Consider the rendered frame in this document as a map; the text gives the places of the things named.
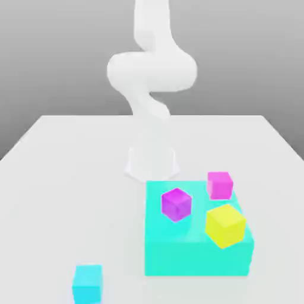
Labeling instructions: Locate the small purple cube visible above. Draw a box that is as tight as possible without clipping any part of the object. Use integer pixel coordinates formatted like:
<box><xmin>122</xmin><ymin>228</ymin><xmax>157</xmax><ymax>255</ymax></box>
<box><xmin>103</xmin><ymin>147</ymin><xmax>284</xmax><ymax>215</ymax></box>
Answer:
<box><xmin>161</xmin><ymin>188</ymin><xmax>192</xmax><ymax>223</ymax></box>

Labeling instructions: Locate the small pink cube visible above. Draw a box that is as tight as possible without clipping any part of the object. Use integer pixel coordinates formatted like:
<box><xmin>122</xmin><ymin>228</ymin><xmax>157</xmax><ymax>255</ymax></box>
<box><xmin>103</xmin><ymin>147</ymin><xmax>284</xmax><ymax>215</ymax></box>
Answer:
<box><xmin>207</xmin><ymin>171</ymin><xmax>234</xmax><ymax>201</ymax></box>

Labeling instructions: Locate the small yellow cube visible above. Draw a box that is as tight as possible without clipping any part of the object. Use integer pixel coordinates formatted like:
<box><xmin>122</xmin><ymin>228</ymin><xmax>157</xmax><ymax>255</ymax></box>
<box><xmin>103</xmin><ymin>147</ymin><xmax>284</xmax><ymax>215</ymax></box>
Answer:
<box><xmin>205</xmin><ymin>204</ymin><xmax>247</xmax><ymax>249</ymax></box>

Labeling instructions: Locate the small cyan cube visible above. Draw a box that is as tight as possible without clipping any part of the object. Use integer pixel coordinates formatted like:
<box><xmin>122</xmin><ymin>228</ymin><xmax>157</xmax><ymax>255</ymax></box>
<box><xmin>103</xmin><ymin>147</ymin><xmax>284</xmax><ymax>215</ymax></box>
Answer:
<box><xmin>72</xmin><ymin>264</ymin><xmax>103</xmax><ymax>304</ymax></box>

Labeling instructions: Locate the large turquoise box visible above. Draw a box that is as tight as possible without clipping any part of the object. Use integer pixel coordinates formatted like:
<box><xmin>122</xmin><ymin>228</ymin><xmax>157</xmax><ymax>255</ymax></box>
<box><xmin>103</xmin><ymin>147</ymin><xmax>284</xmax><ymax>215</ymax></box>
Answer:
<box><xmin>144</xmin><ymin>180</ymin><xmax>255</xmax><ymax>277</ymax></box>

